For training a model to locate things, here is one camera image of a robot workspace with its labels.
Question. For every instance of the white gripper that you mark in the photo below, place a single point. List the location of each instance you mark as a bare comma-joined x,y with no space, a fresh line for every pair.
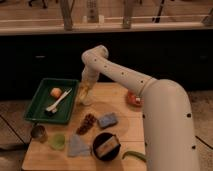
89,77

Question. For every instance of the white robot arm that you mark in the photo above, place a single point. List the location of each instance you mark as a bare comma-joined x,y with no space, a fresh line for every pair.
170,143

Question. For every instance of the green plastic cup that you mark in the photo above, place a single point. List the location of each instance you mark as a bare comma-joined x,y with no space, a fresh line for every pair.
57,141

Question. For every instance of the metal cup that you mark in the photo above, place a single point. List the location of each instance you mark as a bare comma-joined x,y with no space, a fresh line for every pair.
39,134

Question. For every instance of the orange fruit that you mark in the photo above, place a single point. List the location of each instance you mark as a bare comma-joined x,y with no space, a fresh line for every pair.
56,92

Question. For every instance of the green plastic tray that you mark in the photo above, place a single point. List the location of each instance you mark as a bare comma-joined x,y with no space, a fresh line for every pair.
36,111

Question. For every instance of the red plate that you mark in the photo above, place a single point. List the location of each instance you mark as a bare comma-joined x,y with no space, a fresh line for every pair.
133,100

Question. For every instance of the blue sponge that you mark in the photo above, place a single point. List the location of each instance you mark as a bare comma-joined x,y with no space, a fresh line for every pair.
107,120

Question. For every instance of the white dish brush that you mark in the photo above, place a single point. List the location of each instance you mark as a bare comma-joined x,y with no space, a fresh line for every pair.
52,109

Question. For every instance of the wooden block in bowl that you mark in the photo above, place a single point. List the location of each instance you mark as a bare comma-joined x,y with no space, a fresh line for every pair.
107,146

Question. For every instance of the black bowl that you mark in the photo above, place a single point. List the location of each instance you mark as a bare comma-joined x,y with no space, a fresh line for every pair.
101,138

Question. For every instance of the blue cloth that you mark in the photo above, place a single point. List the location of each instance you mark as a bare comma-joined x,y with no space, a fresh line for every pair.
77,147

